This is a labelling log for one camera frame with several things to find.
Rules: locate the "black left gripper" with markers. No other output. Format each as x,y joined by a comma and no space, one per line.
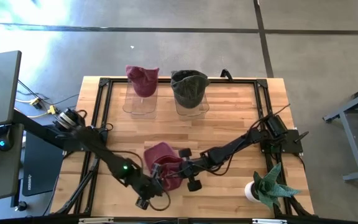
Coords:
148,188

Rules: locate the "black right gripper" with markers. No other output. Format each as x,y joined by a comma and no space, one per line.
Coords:
193,168

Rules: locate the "maroon cap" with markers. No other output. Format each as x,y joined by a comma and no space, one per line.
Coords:
143,81
158,154

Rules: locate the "dark green cap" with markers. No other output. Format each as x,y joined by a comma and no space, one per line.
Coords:
190,93

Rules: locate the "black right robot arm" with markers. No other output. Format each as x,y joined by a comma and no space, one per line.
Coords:
228,147

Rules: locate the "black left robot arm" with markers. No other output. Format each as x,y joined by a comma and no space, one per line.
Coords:
104,152

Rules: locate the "clear plastic bin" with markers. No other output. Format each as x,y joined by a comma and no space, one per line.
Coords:
140,107
194,112

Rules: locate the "green plant in white pot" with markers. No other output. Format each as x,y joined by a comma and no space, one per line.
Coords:
269,188

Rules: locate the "black clamp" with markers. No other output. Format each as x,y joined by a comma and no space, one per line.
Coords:
227,73

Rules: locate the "black computer case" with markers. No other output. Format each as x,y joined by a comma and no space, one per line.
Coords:
42,165

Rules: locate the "black caster wheel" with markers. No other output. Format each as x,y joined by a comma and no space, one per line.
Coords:
21,206

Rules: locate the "dark grey desk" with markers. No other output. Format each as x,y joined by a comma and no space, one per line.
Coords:
2,174

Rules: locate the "black computer mouse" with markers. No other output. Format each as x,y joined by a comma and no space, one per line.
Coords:
3,143

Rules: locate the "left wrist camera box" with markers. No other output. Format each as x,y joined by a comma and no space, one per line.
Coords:
142,203

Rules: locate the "silver metal bracket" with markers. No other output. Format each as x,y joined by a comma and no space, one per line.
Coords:
269,221
96,221

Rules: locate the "black aluminium table frame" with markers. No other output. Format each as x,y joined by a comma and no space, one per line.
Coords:
117,80

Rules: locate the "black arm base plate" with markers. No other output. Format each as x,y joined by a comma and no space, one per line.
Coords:
292,144

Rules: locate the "grey metal table frame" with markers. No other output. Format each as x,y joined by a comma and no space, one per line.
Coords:
350,146

